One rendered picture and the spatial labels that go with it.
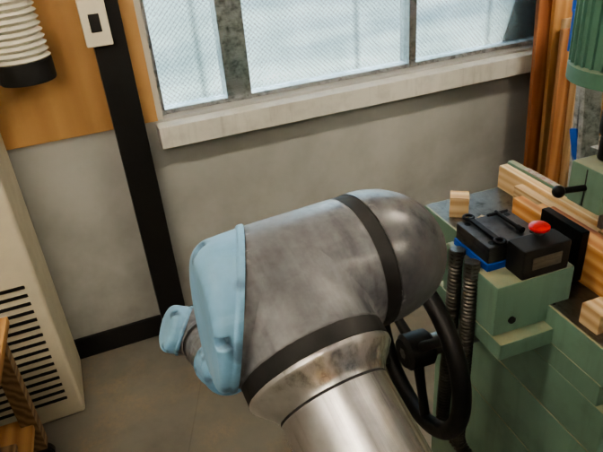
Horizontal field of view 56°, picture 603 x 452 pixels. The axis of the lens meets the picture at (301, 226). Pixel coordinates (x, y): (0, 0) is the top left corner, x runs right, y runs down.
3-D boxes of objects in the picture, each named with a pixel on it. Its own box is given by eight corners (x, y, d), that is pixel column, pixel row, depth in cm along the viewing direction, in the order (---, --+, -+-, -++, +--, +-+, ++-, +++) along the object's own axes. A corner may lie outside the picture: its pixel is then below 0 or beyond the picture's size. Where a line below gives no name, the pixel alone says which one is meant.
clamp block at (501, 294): (441, 286, 97) (443, 241, 93) (508, 267, 101) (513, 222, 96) (493, 339, 85) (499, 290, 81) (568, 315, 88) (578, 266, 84)
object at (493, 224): (453, 244, 92) (455, 213, 89) (511, 228, 95) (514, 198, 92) (503, 287, 81) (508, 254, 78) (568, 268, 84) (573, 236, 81)
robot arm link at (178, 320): (163, 363, 83) (152, 342, 91) (232, 372, 89) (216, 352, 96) (179, 312, 83) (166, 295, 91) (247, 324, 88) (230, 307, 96)
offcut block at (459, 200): (449, 217, 112) (450, 197, 110) (449, 209, 115) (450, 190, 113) (467, 218, 111) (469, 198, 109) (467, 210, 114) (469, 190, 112)
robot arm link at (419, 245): (466, 138, 49) (308, 284, 93) (356, 170, 45) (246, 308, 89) (531, 262, 46) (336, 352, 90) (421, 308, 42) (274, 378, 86)
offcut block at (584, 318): (578, 321, 83) (581, 302, 81) (597, 315, 84) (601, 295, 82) (596, 335, 80) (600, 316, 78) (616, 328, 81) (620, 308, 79)
